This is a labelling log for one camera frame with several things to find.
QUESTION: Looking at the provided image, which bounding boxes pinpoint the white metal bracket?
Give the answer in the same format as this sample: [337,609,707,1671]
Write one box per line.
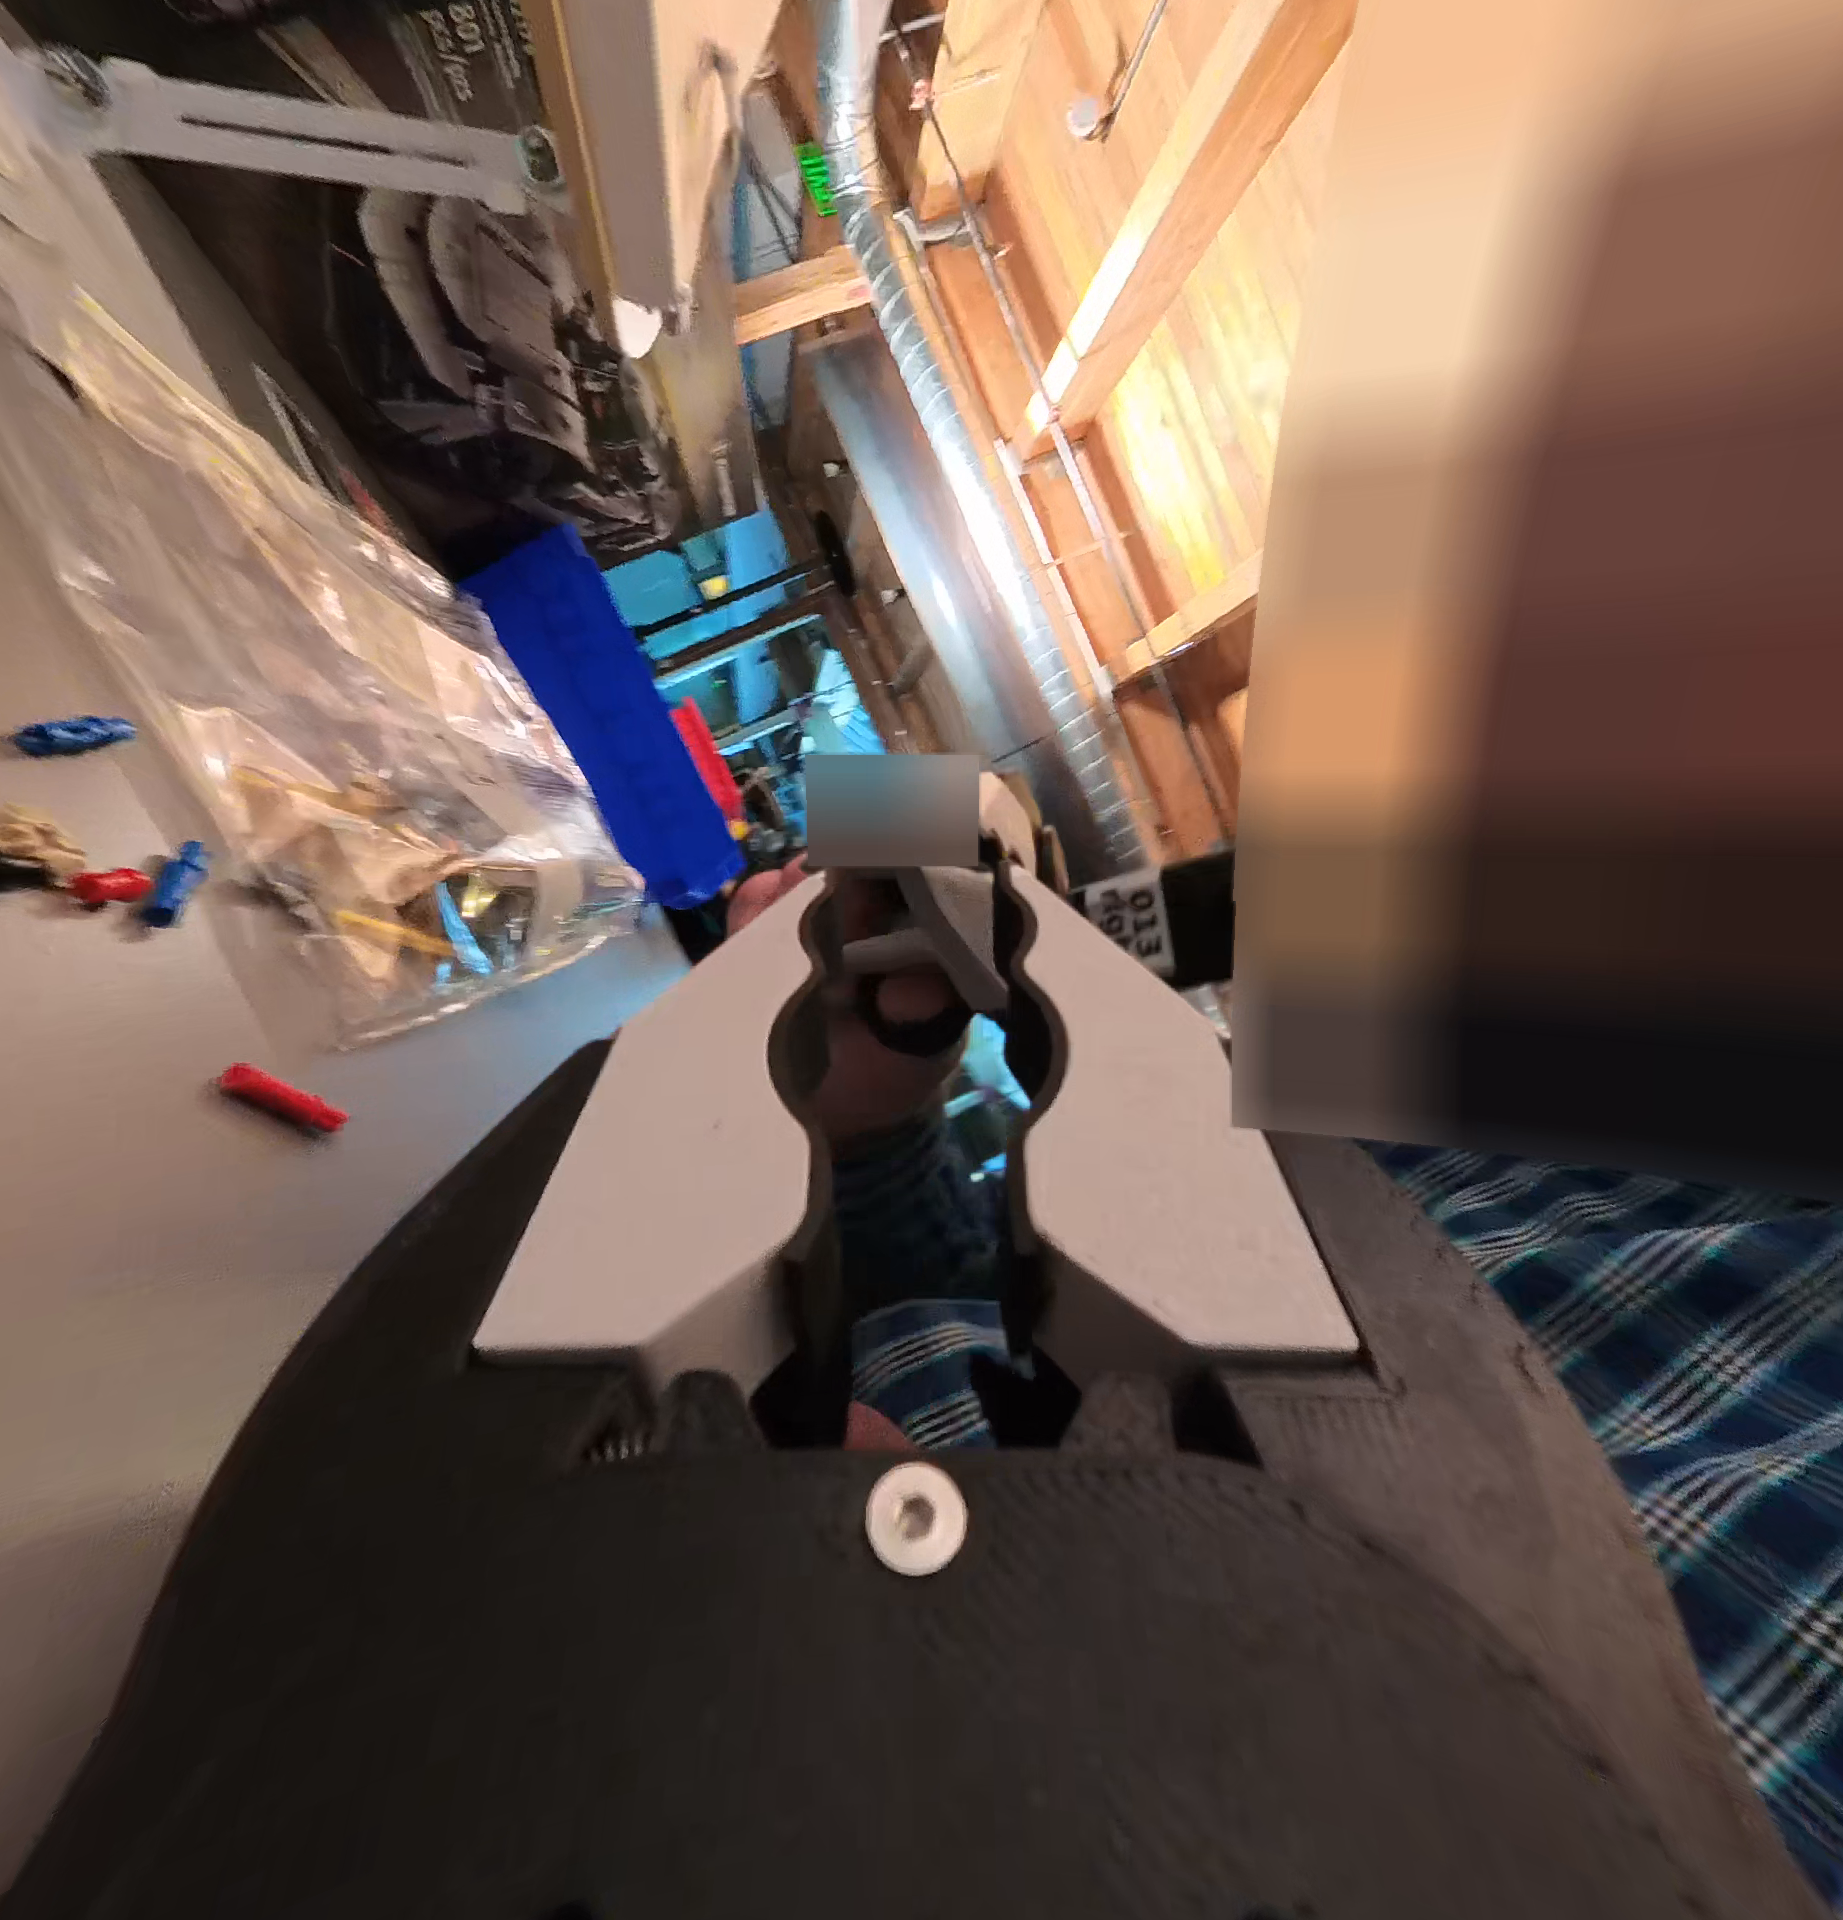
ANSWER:
[33,43,566,215]

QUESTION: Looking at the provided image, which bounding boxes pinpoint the red plastic bin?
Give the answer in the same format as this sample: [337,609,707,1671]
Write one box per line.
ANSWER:
[671,695,747,823]

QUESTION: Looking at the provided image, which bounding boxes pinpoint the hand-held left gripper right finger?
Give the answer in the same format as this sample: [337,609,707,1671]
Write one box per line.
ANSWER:
[992,868,1370,1445]

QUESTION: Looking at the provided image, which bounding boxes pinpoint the long red lego pin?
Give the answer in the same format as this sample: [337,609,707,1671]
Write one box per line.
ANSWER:
[211,1060,351,1135]

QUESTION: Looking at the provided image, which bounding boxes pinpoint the blue plastic bin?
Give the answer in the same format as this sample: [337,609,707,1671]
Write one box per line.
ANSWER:
[463,521,750,915]

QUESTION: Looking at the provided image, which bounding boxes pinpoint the silver ventilation duct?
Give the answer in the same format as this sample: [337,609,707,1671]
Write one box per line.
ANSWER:
[819,0,1153,893]

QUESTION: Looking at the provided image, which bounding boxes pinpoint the beige flat panel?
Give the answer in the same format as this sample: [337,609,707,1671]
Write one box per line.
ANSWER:
[550,0,792,360]

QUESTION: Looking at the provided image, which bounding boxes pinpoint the dark lego set box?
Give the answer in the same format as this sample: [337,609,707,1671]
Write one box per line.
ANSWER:
[135,0,750,566]

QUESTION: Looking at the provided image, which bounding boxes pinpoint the blue plaid shirt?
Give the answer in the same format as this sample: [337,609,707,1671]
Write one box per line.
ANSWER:
[1347,1131,1843,1920]

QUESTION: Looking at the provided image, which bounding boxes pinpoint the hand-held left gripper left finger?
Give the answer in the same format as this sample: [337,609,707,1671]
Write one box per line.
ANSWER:
[470,868,867,1454]

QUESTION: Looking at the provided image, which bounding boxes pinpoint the large clear bag of lego parts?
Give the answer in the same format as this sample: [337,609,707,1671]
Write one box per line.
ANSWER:
[44,284,655,1053]

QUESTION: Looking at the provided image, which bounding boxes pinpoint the person's right hand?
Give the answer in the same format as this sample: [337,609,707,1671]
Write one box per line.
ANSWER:
[728,868,984,1145]

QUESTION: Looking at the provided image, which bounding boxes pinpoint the tan lego gear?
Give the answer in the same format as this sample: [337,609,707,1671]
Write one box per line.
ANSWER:
[0,808,90,893]

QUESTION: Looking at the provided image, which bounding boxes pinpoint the wooden ceiling beam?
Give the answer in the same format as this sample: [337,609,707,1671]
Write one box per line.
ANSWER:
[1016,0,1367,453]

